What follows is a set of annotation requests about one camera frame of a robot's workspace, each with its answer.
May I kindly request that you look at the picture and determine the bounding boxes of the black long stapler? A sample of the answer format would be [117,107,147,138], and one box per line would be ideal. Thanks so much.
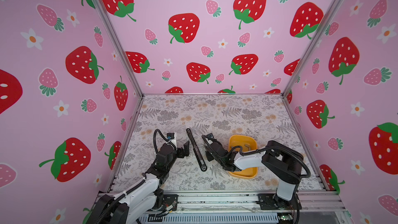
[186,128,207,172]

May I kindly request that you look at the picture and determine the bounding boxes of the yellow plastic tray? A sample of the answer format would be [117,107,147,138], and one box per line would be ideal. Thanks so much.
[229,134,258,179]

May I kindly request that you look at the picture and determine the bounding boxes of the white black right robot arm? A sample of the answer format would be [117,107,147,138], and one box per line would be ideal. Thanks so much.
[202,133,311,202]

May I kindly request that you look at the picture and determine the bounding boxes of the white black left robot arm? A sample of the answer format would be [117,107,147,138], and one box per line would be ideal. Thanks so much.
[86,129,190,224]

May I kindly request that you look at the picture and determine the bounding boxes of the grey staple strips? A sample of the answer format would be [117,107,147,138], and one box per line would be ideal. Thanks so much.
[244,144,251,151]

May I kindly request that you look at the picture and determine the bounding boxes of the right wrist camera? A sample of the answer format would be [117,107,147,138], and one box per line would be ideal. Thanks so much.
[206,133,216,145]

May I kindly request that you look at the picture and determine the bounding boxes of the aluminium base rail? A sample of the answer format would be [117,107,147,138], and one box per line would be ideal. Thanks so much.
[90,189,352,224]

